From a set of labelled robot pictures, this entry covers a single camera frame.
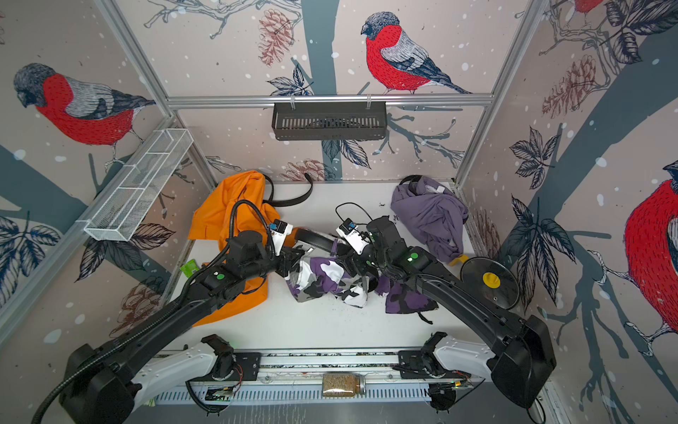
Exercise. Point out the horizontal aluminium frame bar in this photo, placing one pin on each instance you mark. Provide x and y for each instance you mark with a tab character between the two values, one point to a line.
178	103

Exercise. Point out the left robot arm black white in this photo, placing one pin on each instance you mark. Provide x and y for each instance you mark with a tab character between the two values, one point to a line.
105	385

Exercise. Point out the jar of grains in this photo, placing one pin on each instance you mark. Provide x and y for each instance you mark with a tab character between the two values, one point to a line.
339	385

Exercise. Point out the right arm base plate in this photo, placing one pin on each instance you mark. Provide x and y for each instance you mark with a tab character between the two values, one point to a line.
417	365

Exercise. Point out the orange trousers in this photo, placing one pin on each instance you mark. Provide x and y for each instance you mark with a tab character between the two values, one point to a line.
233	212

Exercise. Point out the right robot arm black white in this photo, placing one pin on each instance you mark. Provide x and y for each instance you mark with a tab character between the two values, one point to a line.
522	356

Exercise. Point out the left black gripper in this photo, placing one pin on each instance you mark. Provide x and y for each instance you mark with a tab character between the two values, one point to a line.
287	261

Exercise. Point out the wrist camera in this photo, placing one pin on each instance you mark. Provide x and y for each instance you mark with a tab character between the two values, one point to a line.
358	240
280	230

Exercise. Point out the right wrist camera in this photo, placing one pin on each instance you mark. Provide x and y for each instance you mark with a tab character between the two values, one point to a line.
358	240

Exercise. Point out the small green packet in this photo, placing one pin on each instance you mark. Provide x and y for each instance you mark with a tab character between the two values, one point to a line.
190	268

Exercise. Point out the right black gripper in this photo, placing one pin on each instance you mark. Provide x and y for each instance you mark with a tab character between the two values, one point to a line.
350	260

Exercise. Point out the black perforated metal shelf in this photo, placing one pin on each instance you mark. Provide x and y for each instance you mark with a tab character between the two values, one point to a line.
330	121

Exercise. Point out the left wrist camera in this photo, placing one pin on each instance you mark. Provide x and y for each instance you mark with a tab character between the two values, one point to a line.
280	230

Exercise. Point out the plain purple garment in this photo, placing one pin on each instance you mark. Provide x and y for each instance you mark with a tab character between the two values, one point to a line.
432	214

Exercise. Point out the purple camouflage trousers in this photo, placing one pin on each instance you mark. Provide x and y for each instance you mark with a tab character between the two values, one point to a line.
319	273

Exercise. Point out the black spool yellow hub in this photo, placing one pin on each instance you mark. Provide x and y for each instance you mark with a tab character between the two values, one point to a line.
485	278

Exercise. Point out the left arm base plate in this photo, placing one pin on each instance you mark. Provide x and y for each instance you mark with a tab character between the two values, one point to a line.
236	367

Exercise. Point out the white wire mesh basket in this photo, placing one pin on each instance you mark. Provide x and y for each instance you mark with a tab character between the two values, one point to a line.
143	179

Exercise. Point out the yellow object beside spool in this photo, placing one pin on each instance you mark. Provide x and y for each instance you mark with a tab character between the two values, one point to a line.
460	260

